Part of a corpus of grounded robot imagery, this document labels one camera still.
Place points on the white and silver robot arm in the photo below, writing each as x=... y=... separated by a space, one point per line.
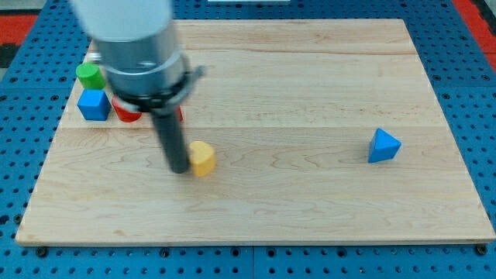
x=140 y=51

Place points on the blue triangle block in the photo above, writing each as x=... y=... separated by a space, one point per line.
x=383 y=146

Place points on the yellow cylinder block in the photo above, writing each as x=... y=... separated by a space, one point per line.
x=202 y=158

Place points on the red block behind tool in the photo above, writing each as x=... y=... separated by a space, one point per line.
x=179 y=114

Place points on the wooden board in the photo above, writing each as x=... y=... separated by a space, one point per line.
x=290 y=107

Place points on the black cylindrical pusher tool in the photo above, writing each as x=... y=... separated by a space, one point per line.
x=171 y=137

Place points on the red cylinder block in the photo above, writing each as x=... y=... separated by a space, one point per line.
x=124 y=113

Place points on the blue cube block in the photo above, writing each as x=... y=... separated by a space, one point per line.
x=94 y=105

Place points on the green cylinder block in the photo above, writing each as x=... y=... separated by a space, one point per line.
x=90 y=76

